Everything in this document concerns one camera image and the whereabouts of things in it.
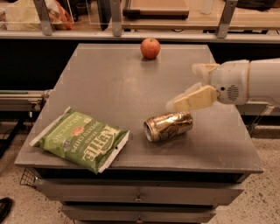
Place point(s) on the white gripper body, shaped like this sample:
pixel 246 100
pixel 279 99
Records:
pixel 230 80

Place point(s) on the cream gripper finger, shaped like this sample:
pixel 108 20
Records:
pixel 195 97
pixel 203 70

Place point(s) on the orange soda can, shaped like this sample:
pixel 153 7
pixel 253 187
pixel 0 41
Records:
pixel 164 127

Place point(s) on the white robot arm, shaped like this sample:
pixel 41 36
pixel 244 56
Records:
pixel 263 81

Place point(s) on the red apple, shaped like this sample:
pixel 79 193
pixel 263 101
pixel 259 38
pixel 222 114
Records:
pixel 150 48

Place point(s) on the grey drawer cabinet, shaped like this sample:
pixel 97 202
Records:
pixel 181 180

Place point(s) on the wooden tray on shelf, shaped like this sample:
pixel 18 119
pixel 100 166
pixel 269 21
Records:
pixel 164 9

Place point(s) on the upper drawer knob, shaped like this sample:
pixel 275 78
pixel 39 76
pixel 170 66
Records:
pixel 138 199

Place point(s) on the drawer knob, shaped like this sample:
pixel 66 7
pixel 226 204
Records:
pixel 139 220
pixel 138 199

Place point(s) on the green Kettle chips bag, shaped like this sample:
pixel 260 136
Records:
pixel 82 140

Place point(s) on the lower drawer knob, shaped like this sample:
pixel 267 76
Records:
pixel 139 220

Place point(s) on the orange snack bag on shelf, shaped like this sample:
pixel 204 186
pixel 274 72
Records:
pixel 59 17

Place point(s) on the clear plastic bin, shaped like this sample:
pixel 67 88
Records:
pixel 21 16

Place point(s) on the black shoe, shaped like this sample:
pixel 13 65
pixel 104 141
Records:
pixel 5 207

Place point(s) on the wire mesh basket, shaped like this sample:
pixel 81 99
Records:
pixel 28 178

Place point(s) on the metal rail left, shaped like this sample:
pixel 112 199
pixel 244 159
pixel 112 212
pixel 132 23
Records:
pixel 23 100

